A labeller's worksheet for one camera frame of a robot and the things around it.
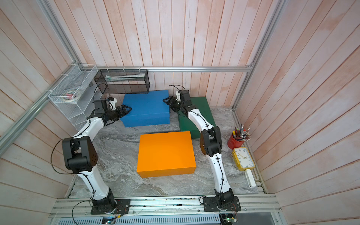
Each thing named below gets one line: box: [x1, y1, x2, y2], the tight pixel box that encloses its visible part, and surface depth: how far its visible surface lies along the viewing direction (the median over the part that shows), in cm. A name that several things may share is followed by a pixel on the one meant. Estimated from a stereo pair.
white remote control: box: [244, 168, 256, 189], surface depth 82 cm
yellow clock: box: [232, 146, 256, 172], surface depth 90 cm
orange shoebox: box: [136, 131, 197, 179], surface depth 84 cm
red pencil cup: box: [226, 133, 245, 150], surface depth 90 cm
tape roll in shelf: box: [62, 89, 82, 102], surface depth 75 cm
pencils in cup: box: [227, 123, 252, 146], surface depth 90 cm
